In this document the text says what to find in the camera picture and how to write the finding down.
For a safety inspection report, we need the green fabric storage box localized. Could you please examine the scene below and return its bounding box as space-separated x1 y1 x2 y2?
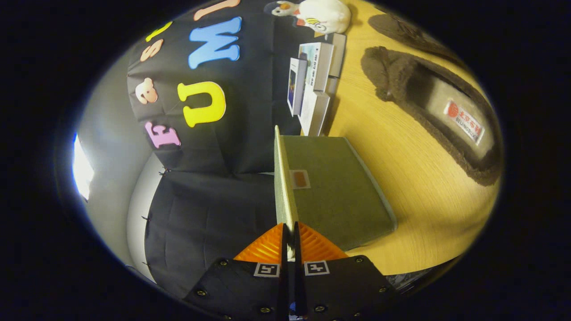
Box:
273 126 398 260

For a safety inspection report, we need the small blue-cover book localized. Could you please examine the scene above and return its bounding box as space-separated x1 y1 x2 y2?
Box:
288 58 309 117

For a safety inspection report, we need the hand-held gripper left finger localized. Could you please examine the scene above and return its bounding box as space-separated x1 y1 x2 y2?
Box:
184 222 291 321

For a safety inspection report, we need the brown fuzzy shoe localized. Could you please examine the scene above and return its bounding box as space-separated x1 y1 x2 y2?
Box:
361 46 503 186
368 13 470 72

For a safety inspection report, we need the black-cover book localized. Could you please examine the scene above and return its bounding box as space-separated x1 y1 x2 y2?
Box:
327 33 347 97

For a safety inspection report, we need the teal-cover book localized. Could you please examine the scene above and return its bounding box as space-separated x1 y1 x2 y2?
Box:
298 42 335 92

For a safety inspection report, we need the white-cover book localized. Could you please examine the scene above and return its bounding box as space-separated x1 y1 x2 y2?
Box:
298 88 331 137

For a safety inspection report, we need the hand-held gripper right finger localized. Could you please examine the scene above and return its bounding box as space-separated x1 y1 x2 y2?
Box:
291 222 397 321

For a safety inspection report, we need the white seal plush toy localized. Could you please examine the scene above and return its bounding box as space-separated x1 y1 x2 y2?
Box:
296 0 352 36

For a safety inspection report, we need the penguin plush toy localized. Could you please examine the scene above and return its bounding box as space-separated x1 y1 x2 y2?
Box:
264 0 305 18

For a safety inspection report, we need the large ceiling light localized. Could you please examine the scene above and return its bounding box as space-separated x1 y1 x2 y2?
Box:
72 133 95 202

